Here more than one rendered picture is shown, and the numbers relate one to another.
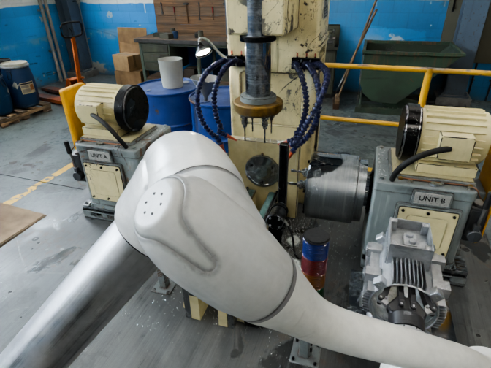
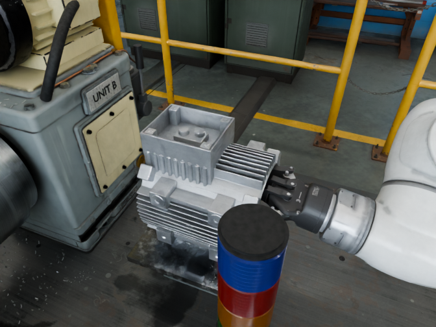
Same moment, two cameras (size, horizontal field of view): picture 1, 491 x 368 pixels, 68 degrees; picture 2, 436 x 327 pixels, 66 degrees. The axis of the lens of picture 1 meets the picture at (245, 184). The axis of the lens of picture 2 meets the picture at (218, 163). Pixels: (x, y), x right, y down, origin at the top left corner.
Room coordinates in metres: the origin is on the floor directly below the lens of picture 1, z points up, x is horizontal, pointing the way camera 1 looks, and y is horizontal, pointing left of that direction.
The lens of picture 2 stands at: (0.67, 0.03, 1.44)
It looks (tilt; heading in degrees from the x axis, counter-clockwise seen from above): 39 degrees down; 273
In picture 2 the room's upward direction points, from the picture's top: straight up
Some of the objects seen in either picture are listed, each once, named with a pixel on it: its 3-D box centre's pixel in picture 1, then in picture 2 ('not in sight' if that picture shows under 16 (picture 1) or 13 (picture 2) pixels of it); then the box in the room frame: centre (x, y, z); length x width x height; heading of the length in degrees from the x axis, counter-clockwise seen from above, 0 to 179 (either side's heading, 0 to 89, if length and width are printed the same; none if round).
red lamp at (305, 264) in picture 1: (314, 261); (248, 277); (0.65, -0.16, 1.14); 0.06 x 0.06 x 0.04
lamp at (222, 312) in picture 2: (313, 274); (245, 300); (0.65, -0.16, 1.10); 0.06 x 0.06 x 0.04
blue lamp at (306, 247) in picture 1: (316, 245); (250, 249); (0.65, -0.16, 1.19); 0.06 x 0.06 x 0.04
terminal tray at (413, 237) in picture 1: (408, 244); (189, 143); (0.74, -0.42, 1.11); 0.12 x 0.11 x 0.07; 160
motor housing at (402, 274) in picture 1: (401, 280); (212, 190); (0.71, -0.41, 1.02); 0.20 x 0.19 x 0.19; 160
